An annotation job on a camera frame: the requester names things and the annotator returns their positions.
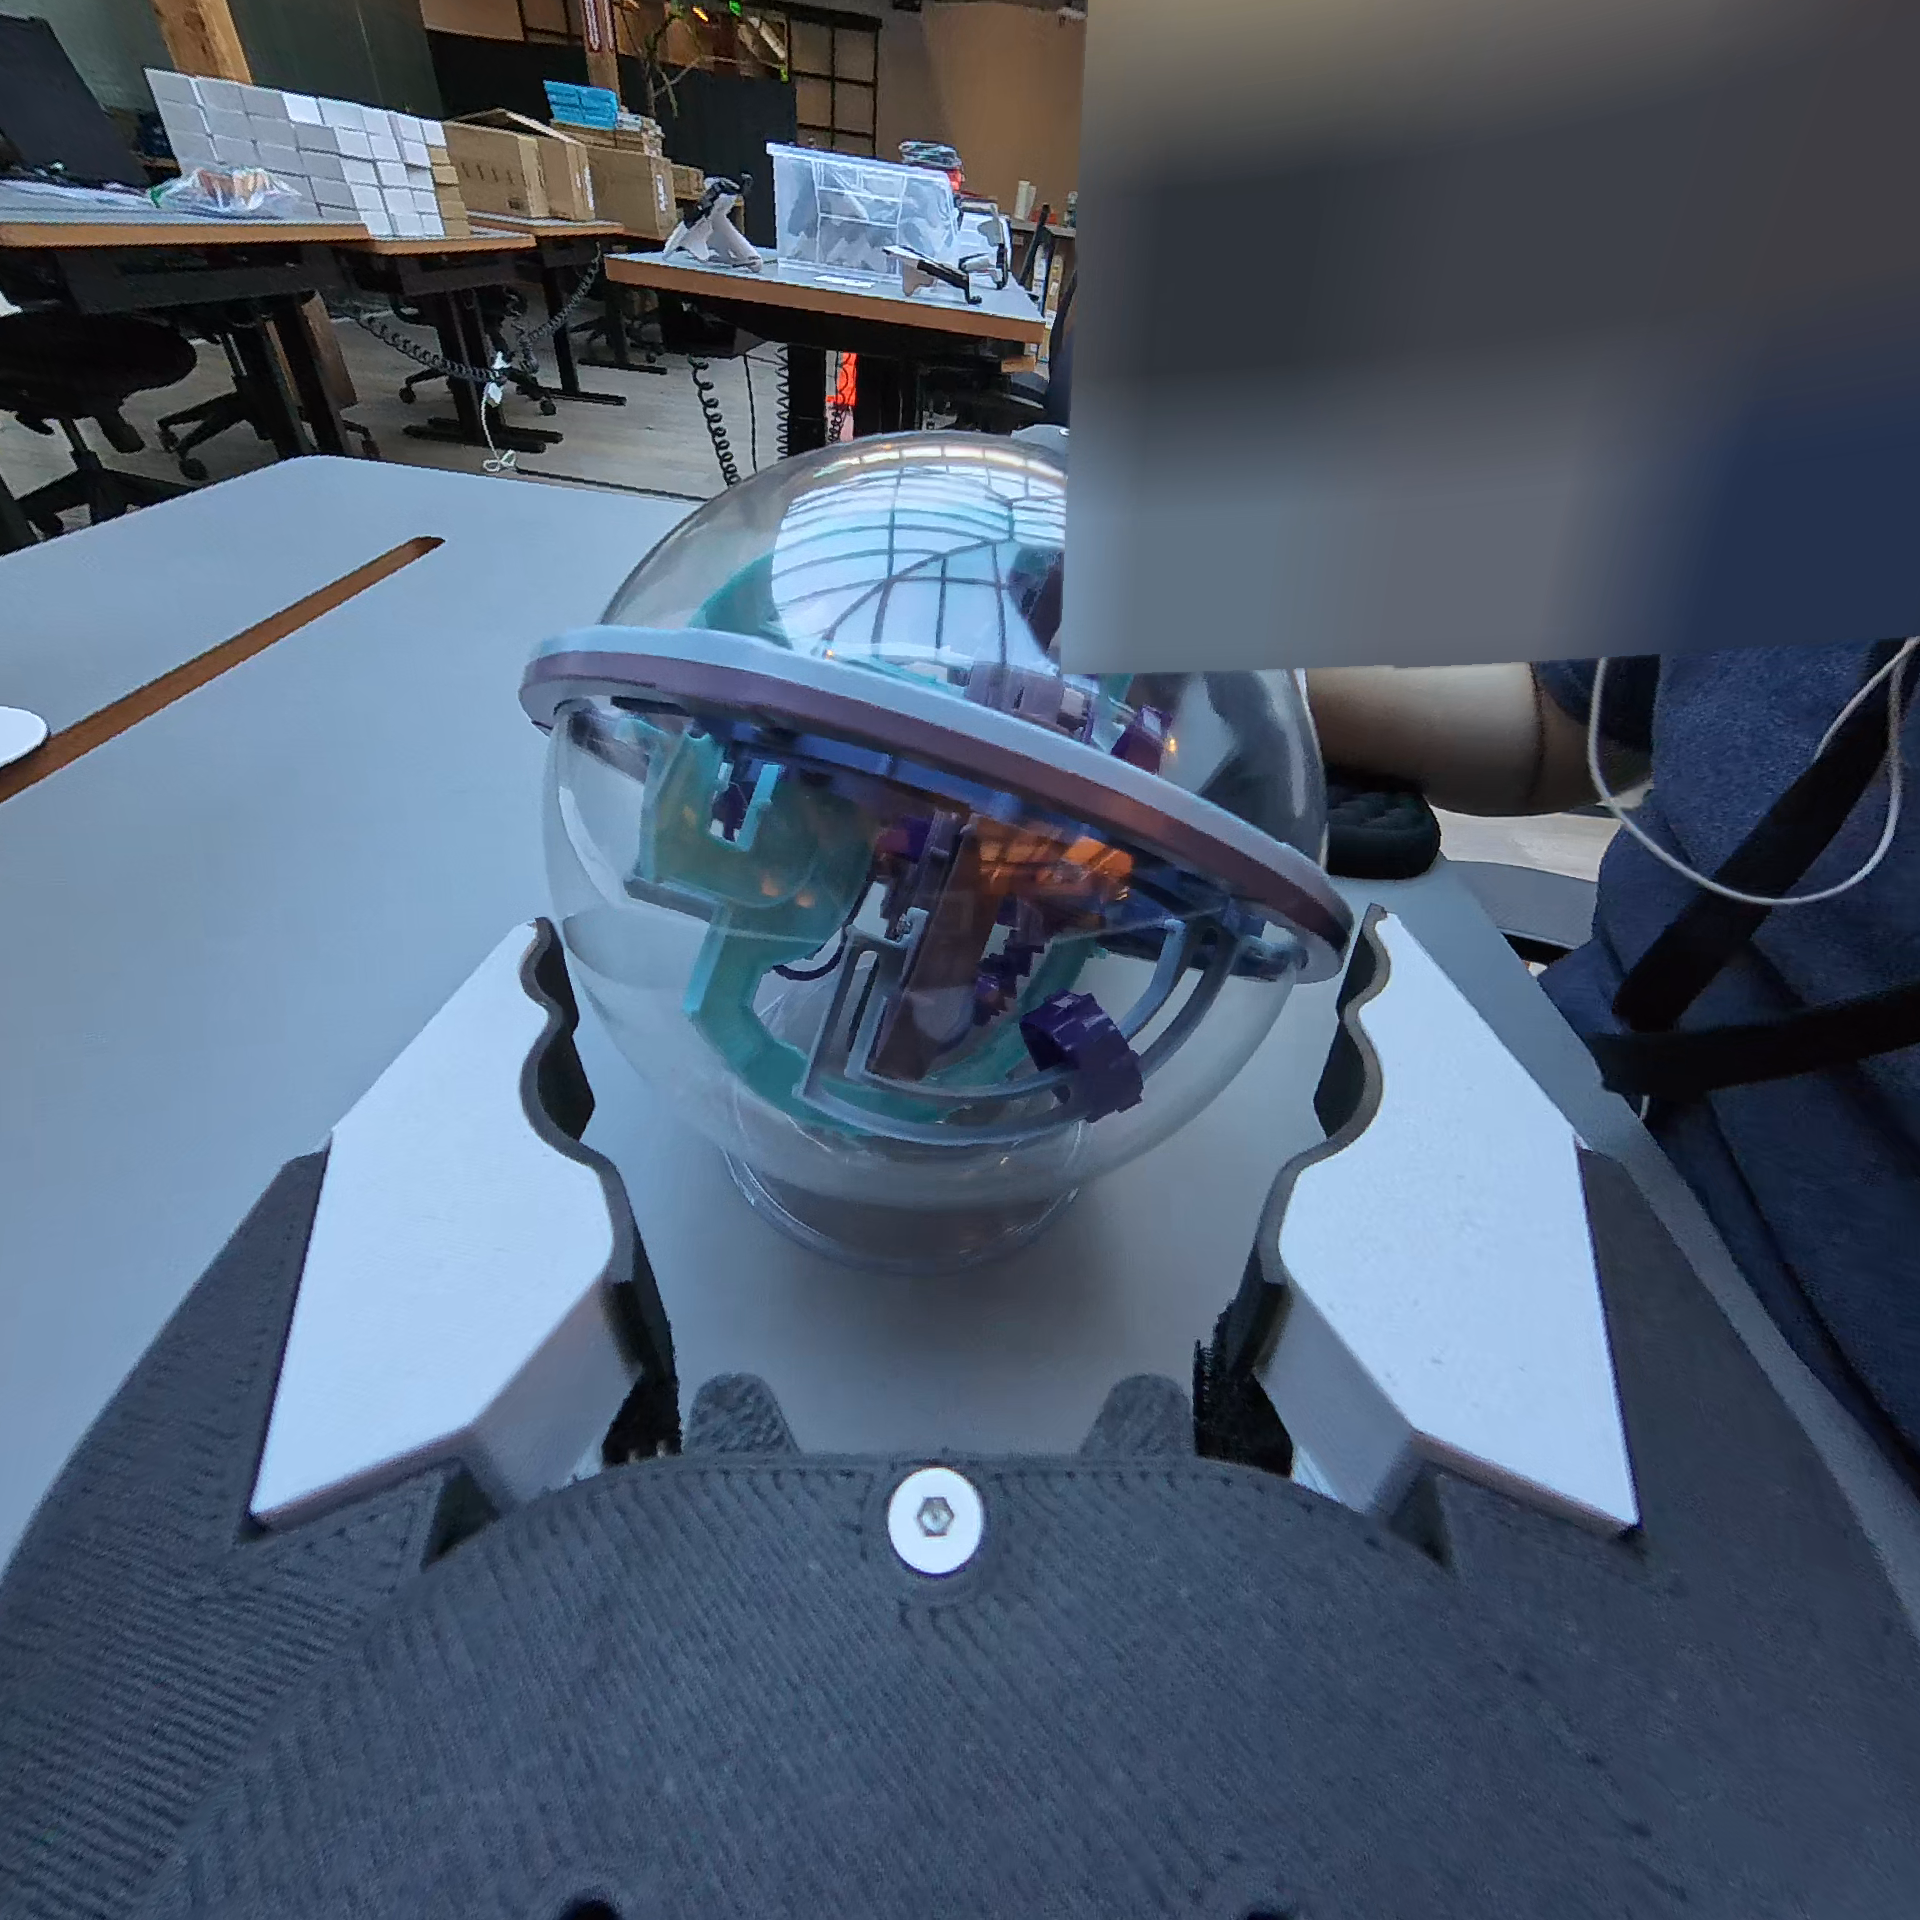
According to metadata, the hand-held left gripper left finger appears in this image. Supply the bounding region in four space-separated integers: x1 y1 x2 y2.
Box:
245 920 687 1537

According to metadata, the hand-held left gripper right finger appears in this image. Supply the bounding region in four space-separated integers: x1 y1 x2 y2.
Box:
1189 903 1643 1542

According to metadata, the clear plastic ball stand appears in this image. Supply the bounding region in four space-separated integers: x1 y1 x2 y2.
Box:
717 1118 1087 1279

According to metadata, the clear maze ball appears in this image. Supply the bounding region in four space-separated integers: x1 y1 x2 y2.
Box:
516 432 1356 1187

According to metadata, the person's right forearm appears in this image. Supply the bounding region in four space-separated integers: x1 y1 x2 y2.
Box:
1302 663 1555 818

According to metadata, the person's blue shirt torso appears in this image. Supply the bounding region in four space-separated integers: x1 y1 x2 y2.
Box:
1530 645 1920 1479

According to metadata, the black wrist rest pad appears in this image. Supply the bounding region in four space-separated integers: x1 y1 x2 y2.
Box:
1323 766 1444 883

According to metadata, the black office chair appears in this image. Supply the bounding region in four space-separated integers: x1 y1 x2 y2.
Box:
0 306 204 542

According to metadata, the wooden desk with black legs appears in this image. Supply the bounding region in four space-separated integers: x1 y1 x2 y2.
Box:
604 247 1050 454
0 181 538 466

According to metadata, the brown cardboard box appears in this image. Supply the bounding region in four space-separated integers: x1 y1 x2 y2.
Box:
442 113 594 221
586 142 682 233

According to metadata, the stack of white boxes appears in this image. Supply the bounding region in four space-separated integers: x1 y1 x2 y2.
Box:
143 67 452 240

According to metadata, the clear plastic storage container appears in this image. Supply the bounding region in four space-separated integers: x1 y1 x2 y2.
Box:
767 142 963 280

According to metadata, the black shoulder strap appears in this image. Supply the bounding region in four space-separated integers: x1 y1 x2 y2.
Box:
1598 766 1920 1098

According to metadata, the thin white cable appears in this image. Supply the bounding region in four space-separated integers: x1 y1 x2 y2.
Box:
1582 639 1920 911

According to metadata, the black coiled cable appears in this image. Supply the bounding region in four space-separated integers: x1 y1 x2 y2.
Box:
692 347 747 485

